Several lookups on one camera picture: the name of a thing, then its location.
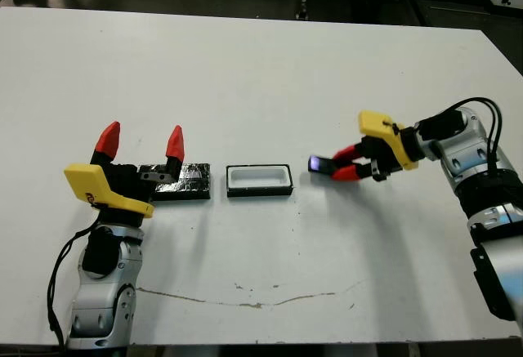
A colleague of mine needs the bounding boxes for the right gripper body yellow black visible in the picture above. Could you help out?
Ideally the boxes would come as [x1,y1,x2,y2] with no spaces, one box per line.
[359,110,424,183]

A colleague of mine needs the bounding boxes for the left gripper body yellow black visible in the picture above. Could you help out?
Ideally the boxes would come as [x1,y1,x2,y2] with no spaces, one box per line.
[64,163,175,227]

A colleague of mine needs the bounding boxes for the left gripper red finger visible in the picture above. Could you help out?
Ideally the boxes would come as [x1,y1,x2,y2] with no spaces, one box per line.
[90,120,122,166]
[164,125,186,176]

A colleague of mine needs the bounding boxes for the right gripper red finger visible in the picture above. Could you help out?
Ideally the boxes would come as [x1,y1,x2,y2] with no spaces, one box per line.
[332,142,366,163]
[330,163,373,181]

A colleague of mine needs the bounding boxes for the black camera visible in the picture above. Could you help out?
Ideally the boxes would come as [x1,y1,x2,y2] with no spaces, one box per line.
[306,154,338,176]

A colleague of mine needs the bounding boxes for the glossy black box lid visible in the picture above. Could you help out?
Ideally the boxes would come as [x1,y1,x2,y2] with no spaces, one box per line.
[138,163,212,202]

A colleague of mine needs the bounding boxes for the black box base white liner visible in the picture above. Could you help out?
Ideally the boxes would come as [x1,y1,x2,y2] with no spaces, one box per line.
[226,163,294,199]

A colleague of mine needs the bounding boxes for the grey hanging humanoid robot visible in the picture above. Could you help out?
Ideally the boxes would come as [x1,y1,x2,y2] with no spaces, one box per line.
[296,0,314,21]

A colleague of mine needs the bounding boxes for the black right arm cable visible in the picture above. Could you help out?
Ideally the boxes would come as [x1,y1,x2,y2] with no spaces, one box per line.
[443,96,504,178]

